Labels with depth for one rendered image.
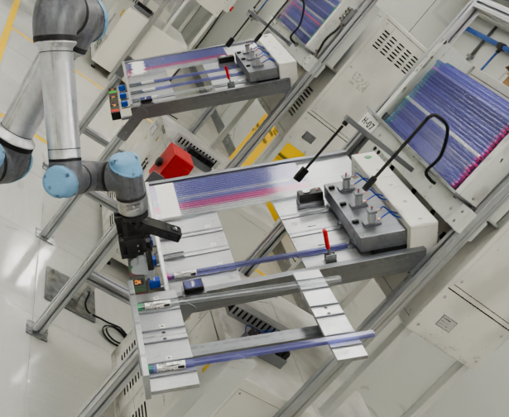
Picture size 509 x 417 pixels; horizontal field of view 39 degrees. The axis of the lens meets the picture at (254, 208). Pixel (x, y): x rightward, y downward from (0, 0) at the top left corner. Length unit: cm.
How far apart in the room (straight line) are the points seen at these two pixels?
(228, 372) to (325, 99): 187
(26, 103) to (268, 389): 103
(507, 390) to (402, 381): 65
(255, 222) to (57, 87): 197
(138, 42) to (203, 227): 435
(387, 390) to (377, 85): 164
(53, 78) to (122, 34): 475
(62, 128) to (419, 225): 96
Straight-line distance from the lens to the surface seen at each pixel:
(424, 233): 202
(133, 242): 187
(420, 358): 399
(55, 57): 171
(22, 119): 189
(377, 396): 410
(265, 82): 325
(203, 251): 208
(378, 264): 199
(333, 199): 218
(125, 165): 177
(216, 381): 174
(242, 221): 349
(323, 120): 338
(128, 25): 643
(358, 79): 337
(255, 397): 216
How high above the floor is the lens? 148
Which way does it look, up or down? 14 degrees down
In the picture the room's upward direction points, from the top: 40 degrees clockwise
